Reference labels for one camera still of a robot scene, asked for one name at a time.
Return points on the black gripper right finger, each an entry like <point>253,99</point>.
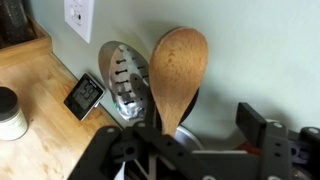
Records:
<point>276,150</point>

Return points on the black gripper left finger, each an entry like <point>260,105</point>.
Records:
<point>156,146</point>

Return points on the wooden spoon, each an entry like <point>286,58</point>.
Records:
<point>176,73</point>

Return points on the silver slotted spoon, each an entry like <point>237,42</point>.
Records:
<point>125,76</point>

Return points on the black digital timer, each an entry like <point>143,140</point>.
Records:
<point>85,96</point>

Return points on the small white jar black lid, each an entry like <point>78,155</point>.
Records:
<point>10,123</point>

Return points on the tall pepper grinder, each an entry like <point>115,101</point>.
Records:
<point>15,20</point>

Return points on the white wall outlet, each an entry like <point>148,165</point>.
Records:
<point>80,20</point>

